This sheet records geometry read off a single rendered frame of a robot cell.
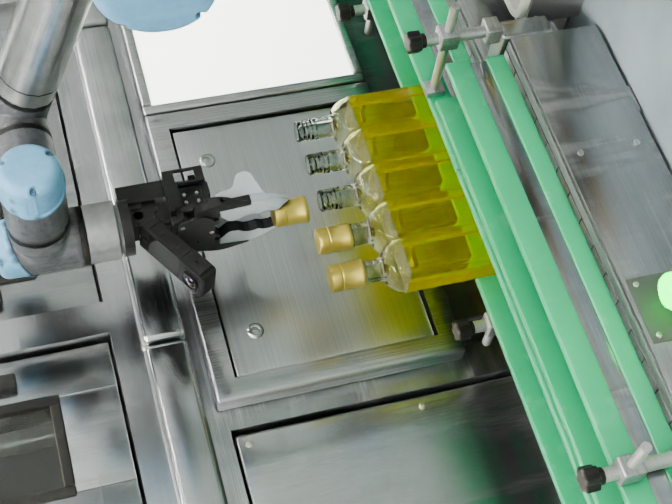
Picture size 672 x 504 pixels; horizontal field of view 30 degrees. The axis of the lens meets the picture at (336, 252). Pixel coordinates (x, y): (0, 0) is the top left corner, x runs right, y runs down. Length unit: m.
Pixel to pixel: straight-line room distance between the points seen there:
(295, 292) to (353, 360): 0.13
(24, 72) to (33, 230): 0.18
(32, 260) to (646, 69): 0.78
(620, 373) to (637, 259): 0.14
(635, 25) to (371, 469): 0.65
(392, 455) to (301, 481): 0.12
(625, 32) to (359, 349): 0.53
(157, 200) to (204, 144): 0.25
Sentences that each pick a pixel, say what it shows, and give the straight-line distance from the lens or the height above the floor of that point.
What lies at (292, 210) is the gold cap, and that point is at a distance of 1.59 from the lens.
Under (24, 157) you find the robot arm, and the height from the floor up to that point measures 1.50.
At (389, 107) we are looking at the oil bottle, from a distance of 1.70.
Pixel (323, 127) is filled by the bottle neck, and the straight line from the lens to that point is 1.69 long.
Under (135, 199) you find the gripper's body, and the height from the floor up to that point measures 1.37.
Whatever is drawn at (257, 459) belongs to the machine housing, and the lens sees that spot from 1.63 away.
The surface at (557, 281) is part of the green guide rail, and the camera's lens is 1.46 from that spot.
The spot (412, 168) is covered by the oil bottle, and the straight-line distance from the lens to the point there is 1.64.
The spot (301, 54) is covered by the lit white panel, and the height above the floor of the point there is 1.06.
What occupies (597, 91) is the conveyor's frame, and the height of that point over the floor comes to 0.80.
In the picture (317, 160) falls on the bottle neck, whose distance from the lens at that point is 1.65.
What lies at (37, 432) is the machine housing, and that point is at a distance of 1.66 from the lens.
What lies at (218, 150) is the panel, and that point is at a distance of 1.82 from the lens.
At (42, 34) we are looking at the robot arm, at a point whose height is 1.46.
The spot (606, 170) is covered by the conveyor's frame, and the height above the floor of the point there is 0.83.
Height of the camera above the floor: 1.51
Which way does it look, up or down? 13 degrees down
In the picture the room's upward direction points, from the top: 101 degrees counter-clockwise
